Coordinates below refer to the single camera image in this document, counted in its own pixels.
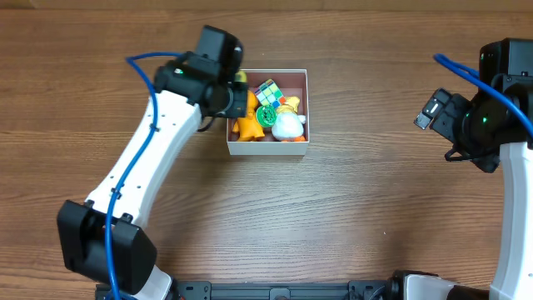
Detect wooden cat rattle drum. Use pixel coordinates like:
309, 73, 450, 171
235, 70, 247, 83

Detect colourful puzzle cube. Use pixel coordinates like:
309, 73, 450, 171
254, 79, 286, 108

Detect green round plastic toy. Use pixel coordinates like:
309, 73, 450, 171
256, 105, 277, 128

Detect orange dinosaur toy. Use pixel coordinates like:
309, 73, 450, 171
232, 90, 265, 142

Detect white plush duck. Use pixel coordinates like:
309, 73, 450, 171
271, 96, 306, 142

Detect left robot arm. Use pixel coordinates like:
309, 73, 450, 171
57, 26, 248, 300

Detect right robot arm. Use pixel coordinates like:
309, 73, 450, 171
372, 38, 532, 300

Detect white open cardboard box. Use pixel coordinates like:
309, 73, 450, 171
226, 68, 311, 156

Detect right blue cable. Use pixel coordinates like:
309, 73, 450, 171
432, 52, 533, 141

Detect blue cable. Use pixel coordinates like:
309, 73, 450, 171
102, 51, 184, 300
432, 52, 533, 141

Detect left blue cable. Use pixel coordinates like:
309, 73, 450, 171
102, 51, 184, 300

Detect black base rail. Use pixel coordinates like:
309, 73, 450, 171
94, 281, 396, 300

